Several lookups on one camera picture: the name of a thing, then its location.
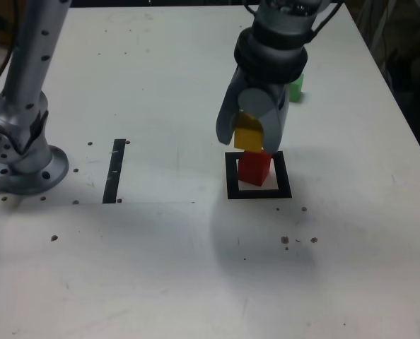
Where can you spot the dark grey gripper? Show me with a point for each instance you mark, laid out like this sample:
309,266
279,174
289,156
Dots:
275,93

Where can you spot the yellow cube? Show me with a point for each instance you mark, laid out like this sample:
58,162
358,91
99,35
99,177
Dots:
247,139

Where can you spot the red cube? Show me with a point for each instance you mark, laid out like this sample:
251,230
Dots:
252,169

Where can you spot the green cube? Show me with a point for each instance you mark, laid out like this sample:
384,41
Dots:
297,92

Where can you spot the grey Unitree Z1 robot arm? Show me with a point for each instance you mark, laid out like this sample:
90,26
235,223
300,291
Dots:
33,70

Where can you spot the black tape square outline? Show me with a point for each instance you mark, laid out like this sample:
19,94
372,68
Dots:
284,176

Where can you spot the black tape strip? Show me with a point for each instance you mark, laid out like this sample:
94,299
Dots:
112,176

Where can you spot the white metal frame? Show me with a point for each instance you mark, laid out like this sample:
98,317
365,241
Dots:
372,24

